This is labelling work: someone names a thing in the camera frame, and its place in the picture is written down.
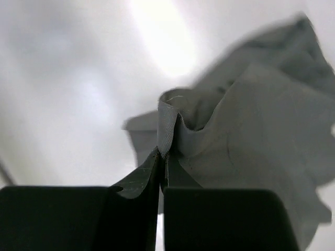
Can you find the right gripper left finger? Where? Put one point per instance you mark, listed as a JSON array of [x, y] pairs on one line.
[[120, 217]]

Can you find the grey pleated skirt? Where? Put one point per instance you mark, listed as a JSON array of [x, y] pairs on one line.
[[261, 118]]

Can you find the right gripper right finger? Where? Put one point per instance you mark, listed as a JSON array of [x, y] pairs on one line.
[[196, 218]]

